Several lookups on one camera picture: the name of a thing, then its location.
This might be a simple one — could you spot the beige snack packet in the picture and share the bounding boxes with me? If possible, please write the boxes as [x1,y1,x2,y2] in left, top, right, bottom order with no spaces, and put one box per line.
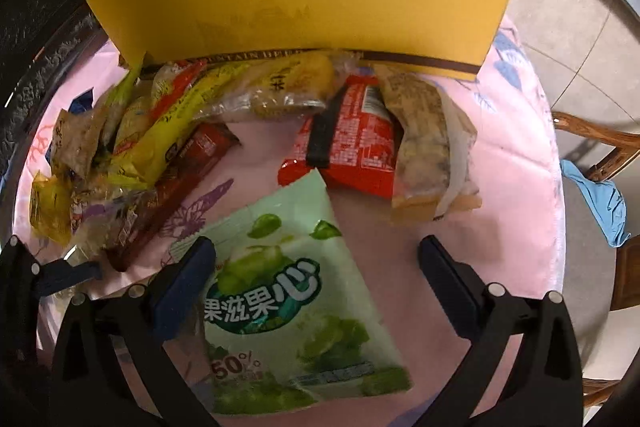
[50,109,108,178]

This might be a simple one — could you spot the wooden chair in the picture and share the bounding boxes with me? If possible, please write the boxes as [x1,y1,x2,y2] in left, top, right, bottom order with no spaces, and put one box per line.
[550,111,640,413]

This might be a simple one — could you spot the red white snack packet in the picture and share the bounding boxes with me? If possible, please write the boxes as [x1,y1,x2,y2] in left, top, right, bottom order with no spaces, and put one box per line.
[112,59,208,152]

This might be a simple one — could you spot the long yellow snack packet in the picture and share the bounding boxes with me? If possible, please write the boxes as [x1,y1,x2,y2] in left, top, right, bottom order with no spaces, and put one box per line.
[107,57,251,188]

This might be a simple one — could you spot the blue snack packet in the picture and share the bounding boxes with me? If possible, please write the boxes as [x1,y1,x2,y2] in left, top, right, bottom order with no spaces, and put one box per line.
[70,89,96,115]

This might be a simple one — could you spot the tan nut snack packet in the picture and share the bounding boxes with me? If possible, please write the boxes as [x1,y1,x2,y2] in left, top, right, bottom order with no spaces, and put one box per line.
[372,64,483,225]

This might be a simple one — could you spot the yellow translucent snack packet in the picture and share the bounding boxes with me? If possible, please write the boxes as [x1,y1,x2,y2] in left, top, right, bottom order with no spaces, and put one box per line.
[30,172,76,245]

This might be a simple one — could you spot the lime green snack packet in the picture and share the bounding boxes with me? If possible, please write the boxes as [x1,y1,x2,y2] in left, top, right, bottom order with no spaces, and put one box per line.
[100,52,146,142]

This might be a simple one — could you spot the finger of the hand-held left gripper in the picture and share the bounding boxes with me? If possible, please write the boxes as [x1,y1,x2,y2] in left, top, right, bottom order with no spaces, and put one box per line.
[0,237,104,304]

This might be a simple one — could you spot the dark carved furniture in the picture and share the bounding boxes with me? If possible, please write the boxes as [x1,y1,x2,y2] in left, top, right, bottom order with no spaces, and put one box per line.
[0,0,166,188]

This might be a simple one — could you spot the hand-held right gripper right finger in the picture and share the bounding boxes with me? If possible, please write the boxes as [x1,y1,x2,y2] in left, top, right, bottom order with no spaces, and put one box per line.
[418,234,586,427]

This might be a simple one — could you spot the clear yellow bread packet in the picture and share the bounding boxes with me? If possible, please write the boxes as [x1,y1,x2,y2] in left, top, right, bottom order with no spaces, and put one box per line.
[200,49,361,125]

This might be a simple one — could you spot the pink printed tablecloth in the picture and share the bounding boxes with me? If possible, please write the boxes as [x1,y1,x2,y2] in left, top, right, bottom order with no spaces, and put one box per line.
[10,14,563,427]

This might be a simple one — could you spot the dark red bar packet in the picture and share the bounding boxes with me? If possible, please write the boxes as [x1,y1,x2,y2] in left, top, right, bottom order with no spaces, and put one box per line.
[105,123,243,273]

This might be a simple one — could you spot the light green snack packet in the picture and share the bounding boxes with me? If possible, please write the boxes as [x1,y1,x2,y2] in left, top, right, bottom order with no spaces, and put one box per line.
[170,168,413,415]

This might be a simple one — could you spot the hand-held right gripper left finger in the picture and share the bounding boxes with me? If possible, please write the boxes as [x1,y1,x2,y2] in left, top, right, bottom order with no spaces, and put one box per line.
[50,236,221,427]

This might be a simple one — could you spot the blue cloth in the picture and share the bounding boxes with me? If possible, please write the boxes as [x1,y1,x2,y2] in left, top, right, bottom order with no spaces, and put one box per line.
[560,159,628,249]

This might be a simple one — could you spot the clear crinkled snack packet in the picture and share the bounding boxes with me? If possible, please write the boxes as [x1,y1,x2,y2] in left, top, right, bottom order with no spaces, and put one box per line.
[70,187,156,258]

